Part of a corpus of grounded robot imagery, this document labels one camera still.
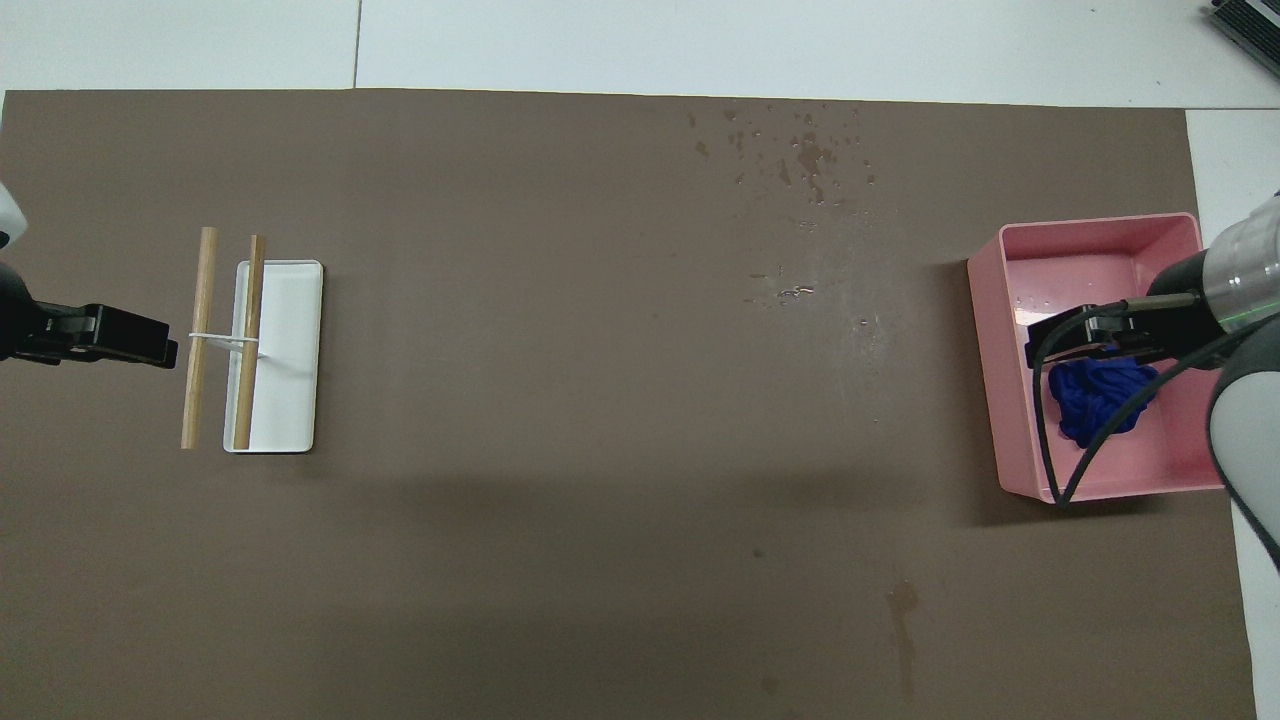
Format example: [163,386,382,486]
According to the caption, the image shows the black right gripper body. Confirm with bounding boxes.
[1145,255,1223,359]

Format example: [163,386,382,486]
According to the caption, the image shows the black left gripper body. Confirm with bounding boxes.
[0,262,46,363]

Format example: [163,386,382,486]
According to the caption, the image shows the blue cloth towel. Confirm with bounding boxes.
[1047,358,1161,449]

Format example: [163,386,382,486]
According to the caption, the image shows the spilled water drops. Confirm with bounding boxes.
[685,100,881,306]

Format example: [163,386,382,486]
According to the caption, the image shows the pink plastic bin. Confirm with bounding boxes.
[966,212,1231,504]

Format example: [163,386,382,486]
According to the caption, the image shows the white rack tray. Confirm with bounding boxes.
[224,260,324,454]

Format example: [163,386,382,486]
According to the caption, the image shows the grey striped device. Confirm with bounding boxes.
[1205,0,1280,63]

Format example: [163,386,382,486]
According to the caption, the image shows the brown table mat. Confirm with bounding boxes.
[0,88,1259,720]

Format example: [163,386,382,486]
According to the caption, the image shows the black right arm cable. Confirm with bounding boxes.
[1030,293,1280,506]

